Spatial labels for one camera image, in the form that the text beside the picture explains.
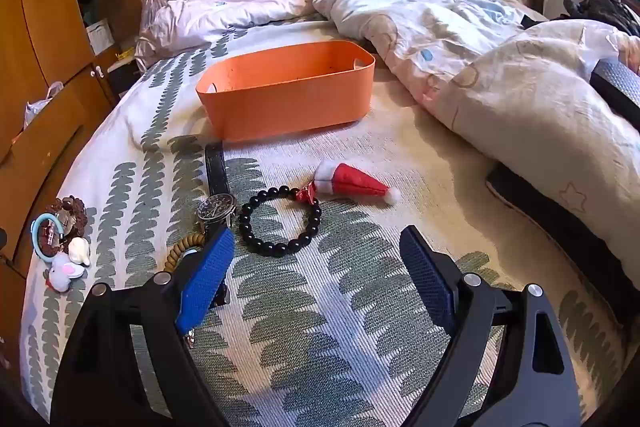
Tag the white plastic bag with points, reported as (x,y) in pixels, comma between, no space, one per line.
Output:
(42,104)

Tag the white plush mouse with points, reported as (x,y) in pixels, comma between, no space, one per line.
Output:
(62,274)

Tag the dark textured box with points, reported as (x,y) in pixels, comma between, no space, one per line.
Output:
(617,82)

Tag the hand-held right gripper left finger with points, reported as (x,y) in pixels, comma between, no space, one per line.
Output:
(205,277)

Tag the white paper box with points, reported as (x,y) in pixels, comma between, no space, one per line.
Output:
(99,37)

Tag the pastel printed quilt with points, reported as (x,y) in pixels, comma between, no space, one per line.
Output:
(450,32)

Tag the leaf print bedspread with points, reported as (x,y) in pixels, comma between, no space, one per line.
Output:
(350,307)

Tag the small red santa hat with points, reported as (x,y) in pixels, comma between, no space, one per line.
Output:
(350,179)

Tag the wooden wardrobe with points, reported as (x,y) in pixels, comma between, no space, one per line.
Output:
(40,57)

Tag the black clothes pile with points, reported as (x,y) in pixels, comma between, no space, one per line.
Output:
(600,12)

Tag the black leather wrist watch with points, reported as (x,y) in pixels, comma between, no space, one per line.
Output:
(216,167)

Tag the white crumpled blanket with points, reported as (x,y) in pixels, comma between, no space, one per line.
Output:
(200,17)

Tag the white garlic charm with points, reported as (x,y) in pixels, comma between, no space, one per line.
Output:
(79,252)

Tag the clear plastic bag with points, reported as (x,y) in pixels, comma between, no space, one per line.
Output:
(152,2)

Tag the orange plastic basket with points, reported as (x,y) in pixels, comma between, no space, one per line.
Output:
(280,107)

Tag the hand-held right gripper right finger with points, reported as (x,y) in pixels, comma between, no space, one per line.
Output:
(425,277)

